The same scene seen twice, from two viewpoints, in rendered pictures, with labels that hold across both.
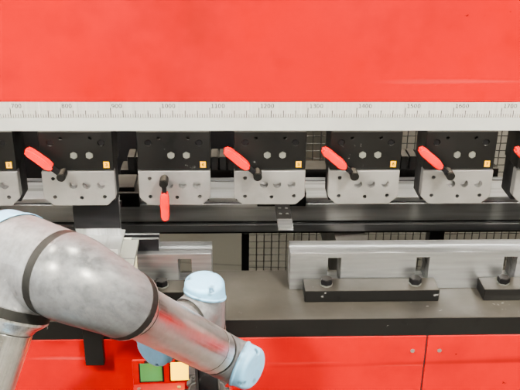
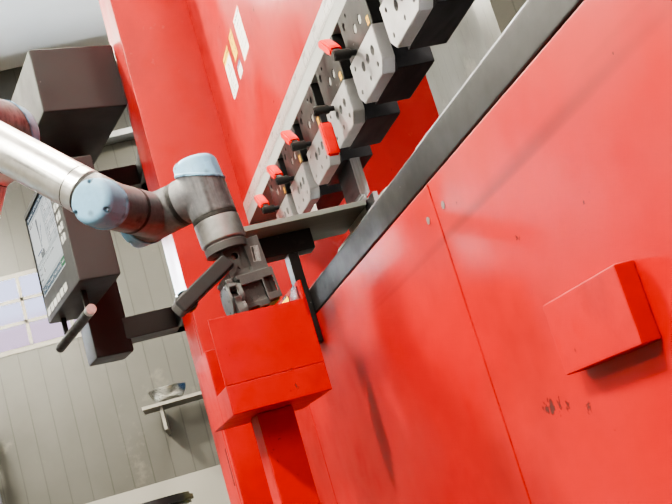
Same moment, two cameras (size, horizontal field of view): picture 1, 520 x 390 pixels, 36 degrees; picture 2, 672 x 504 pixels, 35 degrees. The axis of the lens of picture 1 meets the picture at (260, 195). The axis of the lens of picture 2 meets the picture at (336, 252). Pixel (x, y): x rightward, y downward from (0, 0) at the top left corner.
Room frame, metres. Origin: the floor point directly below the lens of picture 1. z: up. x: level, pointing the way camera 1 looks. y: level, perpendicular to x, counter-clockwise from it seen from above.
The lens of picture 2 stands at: (1.01, -1.54, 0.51)
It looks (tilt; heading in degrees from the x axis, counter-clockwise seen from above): 12 degrees up; 76
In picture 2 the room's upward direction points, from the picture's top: 17 degrees counter-clockwise
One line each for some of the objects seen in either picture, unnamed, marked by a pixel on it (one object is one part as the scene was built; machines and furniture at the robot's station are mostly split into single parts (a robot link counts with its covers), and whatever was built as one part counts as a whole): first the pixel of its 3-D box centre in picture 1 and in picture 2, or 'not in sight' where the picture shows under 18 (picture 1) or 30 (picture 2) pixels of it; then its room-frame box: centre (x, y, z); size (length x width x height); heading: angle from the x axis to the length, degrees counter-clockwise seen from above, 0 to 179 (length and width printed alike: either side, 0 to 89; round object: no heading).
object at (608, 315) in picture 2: not in sight; (597, 320); (1.44, -0.67, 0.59); 0.15 x 0.02 x 0.07; 92
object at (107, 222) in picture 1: (97, 216); (355, 189); (1.55, 0.36, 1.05); 0.10 x 0.02 x 0.10; 92
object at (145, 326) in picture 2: not in sight; (164, 312); (1.22, 1.64, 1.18); 0.40 x 0.24 x 0.07; 92
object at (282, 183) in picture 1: (268, 161); (383, 39); (1.57, -0.02, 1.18); 0.15 x 0.09 x 0.17; 92
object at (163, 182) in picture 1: (165, 197); (329, 130); (1.49, 0.20, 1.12); 0.04 x 0.02 x 0.10; 2
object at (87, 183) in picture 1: (80, 162); (332, 133); (1.55, 0.38, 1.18); 0.15 x 0.09 x 0.17; 92
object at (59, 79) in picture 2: not in sight; (85, 212); (1.07, 1.59, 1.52); 0.51 x 0.25 x 0.85; 105
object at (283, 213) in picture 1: (282, 200); not in sight; (1.73, -0.05, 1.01); 0.26 x 0.12 x 0.05; 2
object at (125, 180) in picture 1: (113, 201); not in sight; (1.71, 0.35, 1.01); 0.26 x 0.12 x 0.05; 2
